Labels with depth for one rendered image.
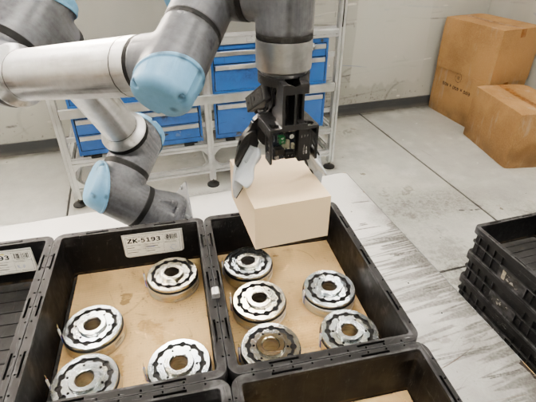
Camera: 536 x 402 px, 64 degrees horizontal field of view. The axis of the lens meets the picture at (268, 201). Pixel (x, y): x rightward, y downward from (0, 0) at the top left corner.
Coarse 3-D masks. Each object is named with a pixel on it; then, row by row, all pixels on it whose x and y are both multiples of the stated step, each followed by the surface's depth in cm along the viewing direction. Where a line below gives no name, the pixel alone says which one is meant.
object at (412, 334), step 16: (336, 208) 96; (208, 224) 91; (208, 240) 86; (352, 240) 87; (368, 256) 82; (384, 288) 75; (224, 304) 72; (224, 320) 69; (400, 320) 69; (224, 336) 67; (400, 336) 67; (416, 336) 67; (320, 352) 64; (336, 352) 64; (352, 352) 64; (240, 368) 62; (256, 368) 62
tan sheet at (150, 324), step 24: (96, 288) 89; (120, 288) 89; (144, 288) 89; (72, 312) 84; (120, 312) 84; (144, 312) 84; (168, 312) 84; (192, 312) 84; (144, 336) 79; (168, 336) 79; (192, 336) 79; (72, 360) 75; (120, 360) 75; (144, 360) 75
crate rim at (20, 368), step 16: (144, 224) 91; (160, 224) 91; (176, 224) 91; (64, 240) 87; (208, 256) 82; (48, 272) 79; (208, 272) 79; (48, 288) 76; (208, 288) 77; (208, 304) 72; (32, 320) 69; (32, 336) 67; (224, 352) 64; (16, 368) 62; (224, 368) 62; (16, 384) 60; (144, 384) 60; (160, 384) 60; (176, 384) 60; (16, 400) 58; (64, 400) 58; (80, 400) 58; (96, 400) 58
